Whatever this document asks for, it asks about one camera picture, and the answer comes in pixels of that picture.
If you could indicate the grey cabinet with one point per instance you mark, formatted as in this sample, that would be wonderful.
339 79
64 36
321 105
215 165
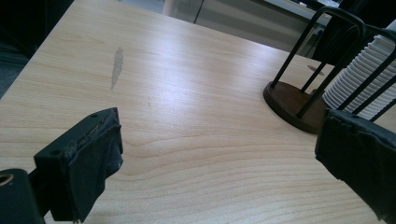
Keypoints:
249 21

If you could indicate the stack of white paper cups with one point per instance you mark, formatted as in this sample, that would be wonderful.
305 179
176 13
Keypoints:
361 77

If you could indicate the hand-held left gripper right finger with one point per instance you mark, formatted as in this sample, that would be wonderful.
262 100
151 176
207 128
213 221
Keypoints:
361 149

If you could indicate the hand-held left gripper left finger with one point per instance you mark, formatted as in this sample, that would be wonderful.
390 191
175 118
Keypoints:
77 168

